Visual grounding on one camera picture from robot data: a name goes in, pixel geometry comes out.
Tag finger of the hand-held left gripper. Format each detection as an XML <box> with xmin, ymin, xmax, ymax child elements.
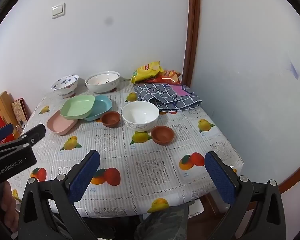
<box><xmin>0</xmin><ymin>123</ymin><xmax>14</xmax><ymax>145</ymax></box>
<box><xmin>0</xmin><ymin>123</ymin><xmax>46</xmax><ymax>153</ymax></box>

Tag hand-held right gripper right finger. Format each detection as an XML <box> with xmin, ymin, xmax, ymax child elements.
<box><xmin>204</xmin><ymin>151</ymin><xmax>287</xmax><ymax>240</ymax></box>

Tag brown wooden door frame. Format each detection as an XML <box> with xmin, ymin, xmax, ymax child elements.
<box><xmin>181</xmin><ymin>0</ymin><xmax>203</xmax><ymax>87</ymax></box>

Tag white bowl with red print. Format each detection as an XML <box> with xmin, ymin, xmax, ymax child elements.
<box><xmin>87</xmin><ymin>73</ymin><xmax>119</xmax><ymax>86</ymax></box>

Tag white light switch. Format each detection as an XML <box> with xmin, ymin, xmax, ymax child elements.
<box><xmin>51</xmin><ymin>3</ymin><xmax>65</xmax><ymax>20</ymax></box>

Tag yellow chip bag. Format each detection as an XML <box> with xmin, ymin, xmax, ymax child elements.
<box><xmin>131</xmin><ymin>60</ymin><xmax>164</xmax><ymax>84</ymax></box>

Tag large white bowl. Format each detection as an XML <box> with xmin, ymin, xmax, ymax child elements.
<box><xmin>85</xmin><ymin>71</ymin><xmax>121</xmax><ymax>93</ymax></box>

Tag fruit print tablecloth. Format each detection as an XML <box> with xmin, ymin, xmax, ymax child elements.
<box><xmin>9</xmin><ymin>79</ymin><xmax>244</xmax><ymax>218</ymax></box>

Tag green plate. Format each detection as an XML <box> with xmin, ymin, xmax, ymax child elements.
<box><xmin>60</xmin><ymin>94</ymin><xmax>95</xmax><ymax>120</ymax></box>

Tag grey checked cloth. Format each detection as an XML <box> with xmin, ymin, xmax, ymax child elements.
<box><xmin>134</xmin><ymin>82</ymin><xmax>203</xmax><ymax>112</ymax></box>

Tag brown patterned box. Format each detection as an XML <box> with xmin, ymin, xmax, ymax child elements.
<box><xmin>11</xmin><ymin>99</ymin><xmax>29</xmax><ymax>128</ymax></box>

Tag blue patterned white bowl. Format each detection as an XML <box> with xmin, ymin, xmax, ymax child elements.
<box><xmin>51</xmin><ymin>74</ymin><xmax>80</xmax><ymax>98</ymax></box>

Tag person's camouflage trouser leg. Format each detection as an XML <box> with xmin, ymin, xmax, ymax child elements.
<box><xmin>134</xmin><ymin>200</ymin><xmax>190</xmax><ymax>240</ymax></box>

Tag white bowl with grey swirls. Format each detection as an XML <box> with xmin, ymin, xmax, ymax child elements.
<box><xmin>122</xmin><ymin>101</ymin><xmax>160</xmax><ymax>132</ymax></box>

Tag red chip bag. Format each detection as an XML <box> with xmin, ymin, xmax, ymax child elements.
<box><xmin>144</xmin><ymin>70</ymin><xmax>182</xmax><ymax>85</ymax></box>

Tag brown wooden baseboard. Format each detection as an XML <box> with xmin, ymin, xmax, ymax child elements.
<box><xmin>277</xmin><ymin>152</ymin><xmax>300</xmax><ymax>195</ymax></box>

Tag person's left hand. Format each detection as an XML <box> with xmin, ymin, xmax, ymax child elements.
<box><xmin>0</xmin><ymin>181</ymin><xmax>19</xmax><ymax>233</ymax></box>

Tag pink plate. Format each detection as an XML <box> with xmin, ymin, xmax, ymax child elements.
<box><xmin>47</xmin><ymin>110</ymin><xmax>78</xmax><ymax>136</ymax></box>

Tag small brown bowl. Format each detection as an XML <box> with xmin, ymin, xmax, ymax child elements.
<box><xmin>100</xmin><ymin>111</ymin><xmax>121</xmax><ymax>128</ymax></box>
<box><xmin>151</xmin><ymin>126</ymin><xmax>175</xmax><ymax>145</ymax></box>

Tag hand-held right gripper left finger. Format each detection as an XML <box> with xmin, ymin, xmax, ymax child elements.
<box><xmin>18</xmin><ymin>150</ymin><xmax>101</xmax><ymax>240</ymax></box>

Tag stack of pastel rectangular dishes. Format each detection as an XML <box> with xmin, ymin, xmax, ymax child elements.
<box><xmin>84</xmin><ymin>95</ymin><xmax>113</xmax><ymax>122</ymax></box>

